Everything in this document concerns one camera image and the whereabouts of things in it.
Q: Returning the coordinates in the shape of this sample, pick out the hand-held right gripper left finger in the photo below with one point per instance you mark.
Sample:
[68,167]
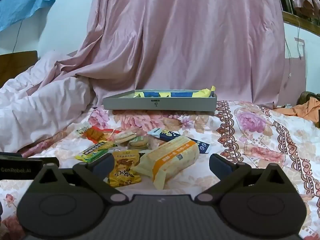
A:
[103,165]

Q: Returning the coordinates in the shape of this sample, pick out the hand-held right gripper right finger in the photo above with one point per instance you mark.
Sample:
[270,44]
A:
[220,166]

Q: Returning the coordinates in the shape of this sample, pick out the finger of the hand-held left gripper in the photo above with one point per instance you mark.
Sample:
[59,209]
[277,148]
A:
[51,160]

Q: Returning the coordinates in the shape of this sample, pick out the green yellow snack bar packet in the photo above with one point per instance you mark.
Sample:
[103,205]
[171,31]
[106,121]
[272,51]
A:
[96,151]

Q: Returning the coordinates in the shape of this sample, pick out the orange dried tofu packet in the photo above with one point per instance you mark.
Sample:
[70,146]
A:
[96,133]

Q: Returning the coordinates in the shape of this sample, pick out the clear rice cracker packet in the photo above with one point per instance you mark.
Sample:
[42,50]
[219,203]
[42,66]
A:
[126,135]

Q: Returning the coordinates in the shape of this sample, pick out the clear round cracker pack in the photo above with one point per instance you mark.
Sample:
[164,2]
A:
[138,142]

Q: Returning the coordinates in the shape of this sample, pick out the large cream orange cracker packet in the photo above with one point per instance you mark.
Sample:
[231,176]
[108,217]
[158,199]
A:
[172,158]

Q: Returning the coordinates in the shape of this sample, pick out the dark blue stick packet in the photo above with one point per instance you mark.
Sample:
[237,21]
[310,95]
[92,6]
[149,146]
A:
[167,134]

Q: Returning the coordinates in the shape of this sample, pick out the grey shallow cardboard box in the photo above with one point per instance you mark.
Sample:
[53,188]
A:
[175,104]

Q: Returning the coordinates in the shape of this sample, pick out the floral bed sheet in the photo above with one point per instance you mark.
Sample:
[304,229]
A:
[262,145]

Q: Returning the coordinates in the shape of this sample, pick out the pale pink quilt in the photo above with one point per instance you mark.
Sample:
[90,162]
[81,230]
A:
[37,105]

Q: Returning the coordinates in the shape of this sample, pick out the yellow and blue wrapper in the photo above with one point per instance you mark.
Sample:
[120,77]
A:
[180,94]

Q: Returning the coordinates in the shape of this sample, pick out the brown wooden headboard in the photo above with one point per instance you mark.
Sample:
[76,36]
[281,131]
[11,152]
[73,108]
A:
[17,65]

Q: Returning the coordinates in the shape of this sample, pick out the orange cloth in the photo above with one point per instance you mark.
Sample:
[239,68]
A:
[305,110]

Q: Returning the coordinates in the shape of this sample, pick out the mauve hanging cloth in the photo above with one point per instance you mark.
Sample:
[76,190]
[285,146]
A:
[296,75]

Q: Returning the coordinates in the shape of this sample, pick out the blue hanging cloth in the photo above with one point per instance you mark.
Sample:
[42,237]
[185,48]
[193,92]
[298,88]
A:
[22,2]

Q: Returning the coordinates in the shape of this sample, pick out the wooden window frame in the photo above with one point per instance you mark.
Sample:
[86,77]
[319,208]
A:
[297,20]

